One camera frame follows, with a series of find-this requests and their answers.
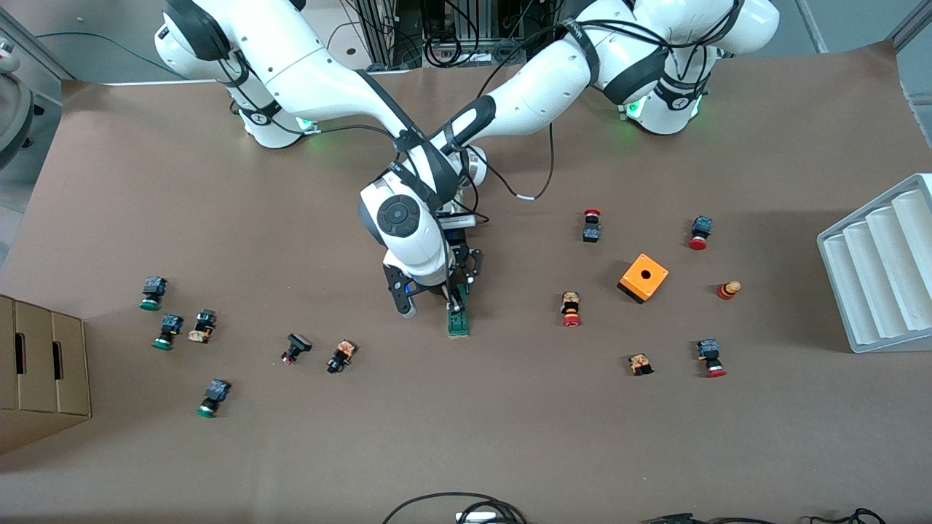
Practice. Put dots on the green circuit board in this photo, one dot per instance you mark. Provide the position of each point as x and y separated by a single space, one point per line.
459 324

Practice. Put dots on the black square pushbutton red block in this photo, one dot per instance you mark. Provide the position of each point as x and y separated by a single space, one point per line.
298 342

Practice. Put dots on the red yellow emergency stop switch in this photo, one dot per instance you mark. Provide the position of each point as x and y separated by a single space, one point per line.
571 309

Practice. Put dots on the orange button enclosure box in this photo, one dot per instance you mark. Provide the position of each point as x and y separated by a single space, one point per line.
655 280

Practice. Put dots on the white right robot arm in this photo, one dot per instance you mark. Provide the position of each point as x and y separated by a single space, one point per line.
328 80

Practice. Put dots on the aluminium frame post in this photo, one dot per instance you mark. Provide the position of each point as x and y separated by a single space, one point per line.
378 36

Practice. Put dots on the brown cardboard box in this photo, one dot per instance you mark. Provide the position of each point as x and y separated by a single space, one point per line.
44 378

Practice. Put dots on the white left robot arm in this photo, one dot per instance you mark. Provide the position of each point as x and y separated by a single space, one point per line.
539 94

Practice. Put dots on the green mushroom pushbutton switch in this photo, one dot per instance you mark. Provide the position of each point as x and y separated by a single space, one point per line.
171 326
217 391
154 287

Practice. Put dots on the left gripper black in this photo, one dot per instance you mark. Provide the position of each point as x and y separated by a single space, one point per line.
461 253

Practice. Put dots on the grey metal frame post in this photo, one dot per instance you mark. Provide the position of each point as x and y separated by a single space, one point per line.
917 87

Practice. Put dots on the red yellow button head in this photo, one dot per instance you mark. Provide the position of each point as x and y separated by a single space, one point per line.
727 291

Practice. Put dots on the white slotted tray rack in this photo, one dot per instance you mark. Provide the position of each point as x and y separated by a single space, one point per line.
874 276

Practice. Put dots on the orange black contact block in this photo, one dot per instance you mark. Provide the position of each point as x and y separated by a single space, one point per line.
641 364

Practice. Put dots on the grey round machine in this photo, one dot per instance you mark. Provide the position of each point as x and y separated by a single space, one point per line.
11 109

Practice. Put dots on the red mushroom pushbutton switch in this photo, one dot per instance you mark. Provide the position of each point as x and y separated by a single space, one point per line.
710 353
701 227
591 233

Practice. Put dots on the white power strip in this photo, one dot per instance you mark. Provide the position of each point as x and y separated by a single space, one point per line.
477 517

